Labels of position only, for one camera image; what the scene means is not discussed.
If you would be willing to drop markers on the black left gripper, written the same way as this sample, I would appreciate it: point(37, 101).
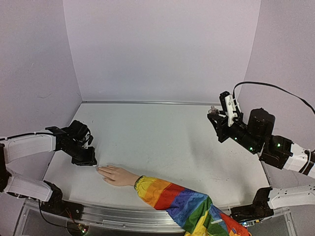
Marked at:
point(90, 160)

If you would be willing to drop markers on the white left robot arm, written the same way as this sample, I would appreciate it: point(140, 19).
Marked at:
point(19, 147)

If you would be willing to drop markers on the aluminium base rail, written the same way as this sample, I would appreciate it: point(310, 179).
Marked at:
point(143, 220)

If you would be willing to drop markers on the rainbow coloured sleeve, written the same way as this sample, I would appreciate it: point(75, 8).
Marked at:
point(193, 211)

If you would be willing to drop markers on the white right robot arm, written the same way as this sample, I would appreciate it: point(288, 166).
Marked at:
point(290, 168)

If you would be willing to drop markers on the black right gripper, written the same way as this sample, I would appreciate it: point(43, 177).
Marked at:
point(222, 126)

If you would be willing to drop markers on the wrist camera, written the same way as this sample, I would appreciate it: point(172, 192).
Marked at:
point(87, 140)
point(231, 108)

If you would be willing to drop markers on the glitter nail polish bottle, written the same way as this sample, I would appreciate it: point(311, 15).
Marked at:
point(214, 111)

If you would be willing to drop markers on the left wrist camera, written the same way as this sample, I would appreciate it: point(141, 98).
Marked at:
point(87, 140)

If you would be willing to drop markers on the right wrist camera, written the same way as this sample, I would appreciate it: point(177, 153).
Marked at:
point(231, 108)

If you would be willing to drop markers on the mannequin hand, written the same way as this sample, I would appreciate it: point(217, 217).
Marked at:
point(117, 176)

